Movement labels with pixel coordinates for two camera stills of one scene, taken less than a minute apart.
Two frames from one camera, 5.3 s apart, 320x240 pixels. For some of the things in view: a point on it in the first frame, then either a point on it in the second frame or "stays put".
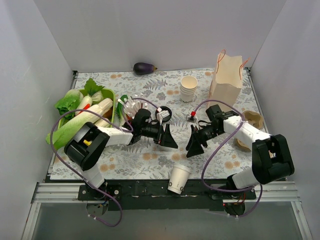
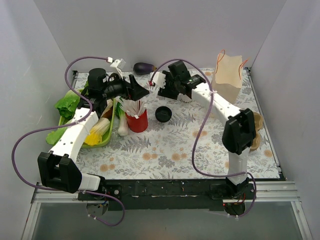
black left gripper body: x=162 y=134 → x=128 y=89
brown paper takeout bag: x=228 y=80 stays put
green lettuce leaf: x=69 y=102 stays put
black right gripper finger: x=193 y=147 → x=168 y=92
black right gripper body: x=200 y=137 → x=171 y=83
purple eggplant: x=141 y=68 stays put
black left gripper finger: x=167 y=139 → x=137 y=92
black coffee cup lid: x=164 y=119 stays put
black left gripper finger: x=161 y=131 → x=134 y=84
